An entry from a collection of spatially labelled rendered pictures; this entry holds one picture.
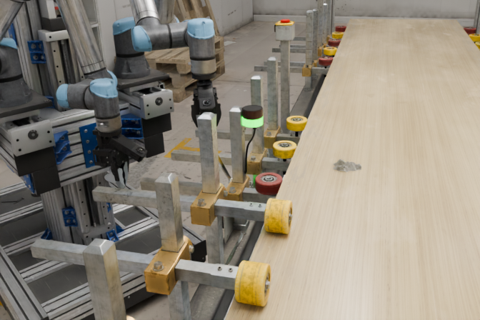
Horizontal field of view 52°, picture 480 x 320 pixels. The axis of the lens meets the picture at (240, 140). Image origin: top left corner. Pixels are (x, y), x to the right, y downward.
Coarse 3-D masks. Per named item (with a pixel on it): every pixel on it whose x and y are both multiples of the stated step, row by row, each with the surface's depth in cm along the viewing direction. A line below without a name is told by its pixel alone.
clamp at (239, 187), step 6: (246, 180) 150; (228, 186) 146; (234, 186) 146; (240, 186) 146; (246, 186) 149; (228, 192) 143; (240, 192) 143; (228, 198) 143; (234, 198) 142; (240, 198) 143
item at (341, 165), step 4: (340, 160) 149; (336, 164) 149; (340, 164) 149; (344, 164) 148; (348, 164) 147; (352, 164) 146; (356, 164) 147; (360, 164) 147; (336, 168) 147; (340, 168) 146; (344, 168) 146; (348, 168) 146; (352, 168) 146; (356, 168) 147; (360, 168) 147
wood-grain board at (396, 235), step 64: (384, 64) 260; (448, 64) 255; (320, 128) 179; (384, 128) 177; (448, 128) 175; (320, 192) 135; (384, 192) 134; (448, 192) 132; (256, 256) 109; (320, 256) 108; (384, 256) 107; (448, 256) 107
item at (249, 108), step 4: (244, 108) 140; (248, 108) 139; (252, 108) 139; (256, 108) 139; (260, 108) 139; (244, 128) 144; (256, 128) 142; (244, 132) 144; (252, 136) 143; (248, 144) 144; (248, 148) 145; (244, 172) 148
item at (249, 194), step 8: (144, 184) 154; (152, 184) 153; (184, 184) 151; (192, 184) 150; (200, 184) 150; (184, 192) 151; (192, 192) 150; (248, 192) 145; (256, 192) 144; (248, 200) 145; (256, 200) 145; (264, 200) 144
